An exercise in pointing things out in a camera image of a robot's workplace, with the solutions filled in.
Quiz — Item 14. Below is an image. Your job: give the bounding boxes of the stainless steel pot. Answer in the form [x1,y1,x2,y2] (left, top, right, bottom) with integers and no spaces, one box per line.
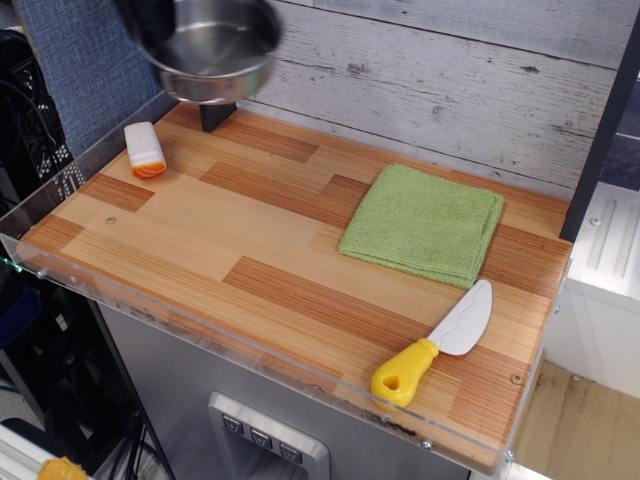
[115,0,283,105]

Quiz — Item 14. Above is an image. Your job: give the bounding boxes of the green folded towel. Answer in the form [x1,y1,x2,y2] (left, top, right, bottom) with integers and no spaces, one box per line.
[338,164,504,290]

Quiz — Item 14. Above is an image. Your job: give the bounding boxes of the salmon sushi toy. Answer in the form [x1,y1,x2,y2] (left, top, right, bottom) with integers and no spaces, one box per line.
[124,122,167,179]

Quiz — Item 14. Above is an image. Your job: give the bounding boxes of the clear acrylic table guard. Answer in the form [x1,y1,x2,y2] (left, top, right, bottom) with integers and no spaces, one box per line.
[1,106,570,476]

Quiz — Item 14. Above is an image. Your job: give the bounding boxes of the stainless steel cabinet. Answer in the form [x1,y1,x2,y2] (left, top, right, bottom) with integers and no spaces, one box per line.
[100,306,470,479]

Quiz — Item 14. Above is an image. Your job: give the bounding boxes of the black crate at left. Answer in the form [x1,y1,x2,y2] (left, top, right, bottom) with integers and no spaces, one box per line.
[1,29,73,214]

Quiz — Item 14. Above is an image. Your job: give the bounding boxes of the yellow object bottom left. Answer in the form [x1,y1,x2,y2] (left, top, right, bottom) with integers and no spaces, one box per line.
[36,457,89,480]

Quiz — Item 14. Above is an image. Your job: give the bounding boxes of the yellow handled toy knife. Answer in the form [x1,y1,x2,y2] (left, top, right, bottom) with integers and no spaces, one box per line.
[370,280,493,411]

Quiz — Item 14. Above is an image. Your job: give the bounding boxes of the dark right vertical post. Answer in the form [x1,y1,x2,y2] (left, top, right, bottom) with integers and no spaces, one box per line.
[559,14,639,242]

